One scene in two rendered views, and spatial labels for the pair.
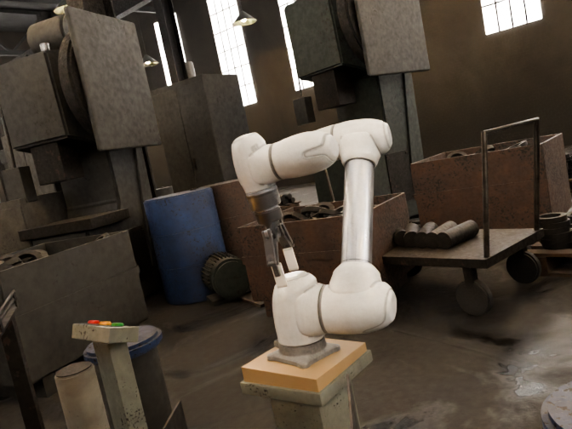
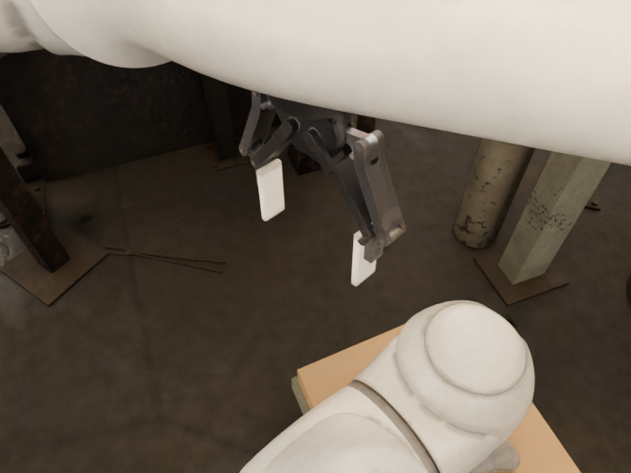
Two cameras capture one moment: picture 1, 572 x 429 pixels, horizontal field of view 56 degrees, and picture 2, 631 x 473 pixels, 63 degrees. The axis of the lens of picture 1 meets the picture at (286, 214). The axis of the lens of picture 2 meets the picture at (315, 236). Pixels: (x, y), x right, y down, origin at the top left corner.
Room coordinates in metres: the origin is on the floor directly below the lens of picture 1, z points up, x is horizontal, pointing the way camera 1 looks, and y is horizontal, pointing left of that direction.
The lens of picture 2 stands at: (1.68, -0.27, 1.14)
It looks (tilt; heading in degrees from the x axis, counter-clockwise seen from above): 51 degrees down; 118
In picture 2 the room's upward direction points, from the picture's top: straight up
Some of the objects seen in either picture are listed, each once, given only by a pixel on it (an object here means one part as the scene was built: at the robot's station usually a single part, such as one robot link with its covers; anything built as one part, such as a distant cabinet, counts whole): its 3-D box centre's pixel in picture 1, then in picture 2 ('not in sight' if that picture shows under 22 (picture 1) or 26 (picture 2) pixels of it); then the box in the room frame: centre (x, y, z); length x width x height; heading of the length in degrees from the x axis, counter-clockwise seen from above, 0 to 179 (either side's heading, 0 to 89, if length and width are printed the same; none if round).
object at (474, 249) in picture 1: (431, 217); not in sight; (3.23, -0.87, 0.48); 1.18 x 0.65 x 0.96; 39
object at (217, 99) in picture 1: (212, 169); not in sight; (6.20, 0.73, 1.00); 0.80 x 0.63 x 2.00; 54
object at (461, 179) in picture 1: (492, 191); not in sight; (4.46, -1.74, 0.38); 1.03 x 0.83 x 0.75; 52
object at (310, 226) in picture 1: (329, 252); not in sight; (3.57, -0.24, 0.33); 0.93 x 0.73 x 0.66; 56
